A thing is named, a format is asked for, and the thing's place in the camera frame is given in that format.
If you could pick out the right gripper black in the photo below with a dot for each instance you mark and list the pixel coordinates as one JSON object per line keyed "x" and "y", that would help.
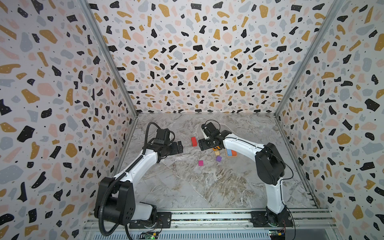
{"x": 207, "y": 143}

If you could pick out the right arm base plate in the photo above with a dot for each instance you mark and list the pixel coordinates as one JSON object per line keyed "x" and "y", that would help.
{"x": 264, "y": 219}

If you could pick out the left frame aluminium post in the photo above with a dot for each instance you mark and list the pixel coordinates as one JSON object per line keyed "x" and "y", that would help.
{"x": 84, "y": 5}

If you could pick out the right frame aluminium post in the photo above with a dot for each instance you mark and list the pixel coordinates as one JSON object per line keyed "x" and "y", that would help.
{"x": 334, "y": 8}

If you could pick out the frame aluminium post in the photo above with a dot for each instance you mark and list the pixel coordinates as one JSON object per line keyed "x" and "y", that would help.
{"x": 334, "y": 8}
{"x": 84, "y": 5}

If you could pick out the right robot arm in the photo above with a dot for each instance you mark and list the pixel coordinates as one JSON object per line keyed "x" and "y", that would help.
{"x": 269, "y": 164}

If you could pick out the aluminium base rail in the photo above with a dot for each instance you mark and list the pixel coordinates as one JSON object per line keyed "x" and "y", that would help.
{"x": 235, "y": 224}

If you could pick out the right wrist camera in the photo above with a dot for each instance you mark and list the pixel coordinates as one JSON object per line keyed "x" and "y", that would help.
{"x": 209, "y": 130}

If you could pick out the red wood block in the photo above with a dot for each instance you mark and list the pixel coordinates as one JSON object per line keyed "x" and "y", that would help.
{"x": 194, "y": 141}

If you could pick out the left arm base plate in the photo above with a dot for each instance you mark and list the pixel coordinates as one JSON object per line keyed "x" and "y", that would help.
{"x": 162, "y": 220}

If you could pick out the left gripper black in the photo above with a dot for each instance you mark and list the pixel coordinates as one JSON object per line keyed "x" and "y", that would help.
{"x": 174, "y": 150}

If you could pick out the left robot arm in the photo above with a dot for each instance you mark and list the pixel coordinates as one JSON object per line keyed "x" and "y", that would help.
{"x": 116, "y": 196}

